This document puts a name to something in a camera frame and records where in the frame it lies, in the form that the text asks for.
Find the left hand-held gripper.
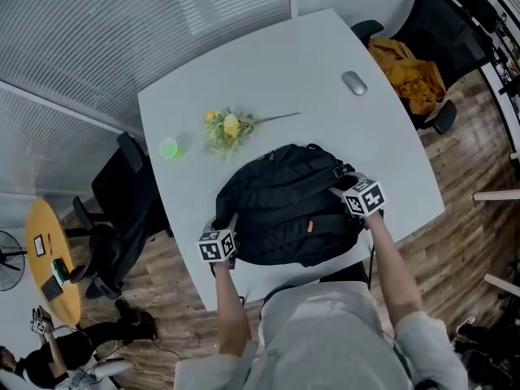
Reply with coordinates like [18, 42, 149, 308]
[197, 213, 239, 268]

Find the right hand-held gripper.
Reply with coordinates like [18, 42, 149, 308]
[327, 171, 386, 219]

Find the black backpack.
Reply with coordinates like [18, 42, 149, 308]
[211, 143, 366, 268]

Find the person's right forearm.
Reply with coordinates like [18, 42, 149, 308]
[367, 213, 423, 328]

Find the person's left forearm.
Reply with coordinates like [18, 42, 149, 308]
[213, 260, 253, 357]

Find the green cup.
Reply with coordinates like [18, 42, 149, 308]
[158, 136, 187, 161]

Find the yellow flower bouquet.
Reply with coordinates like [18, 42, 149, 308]
[202, 106, 301, 158]

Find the grey computer mouse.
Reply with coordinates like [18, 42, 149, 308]
[340, 70, 369, 96]

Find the orange cloth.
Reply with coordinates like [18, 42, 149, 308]
[367, 37, 447, 116]

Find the white table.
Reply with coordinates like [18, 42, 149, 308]
[136, 8, 446, 312]

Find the person's grey shirt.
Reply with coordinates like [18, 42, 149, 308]
[174, 280, 468, 390]

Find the green and white box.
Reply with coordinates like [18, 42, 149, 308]
[50, 258, 71, 287]

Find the grey oval seat white rim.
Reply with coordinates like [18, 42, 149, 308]
[91, 357, 135, 379]

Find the round wooden side table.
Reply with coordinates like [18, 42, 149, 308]
[25, 199, 82, 327]

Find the black mesh chair with headrest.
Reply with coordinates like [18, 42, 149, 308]
[351, 0, 499, 136]

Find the black metal railing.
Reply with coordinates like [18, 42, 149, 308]
[487, 0, 520, 154]

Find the black floor fan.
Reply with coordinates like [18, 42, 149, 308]
[0, 229, 28, 292]

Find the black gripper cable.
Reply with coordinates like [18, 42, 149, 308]
[367, 244, 377, 290]

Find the black office chair grey bracket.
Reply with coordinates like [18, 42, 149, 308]
[64, 195, 135, 300]

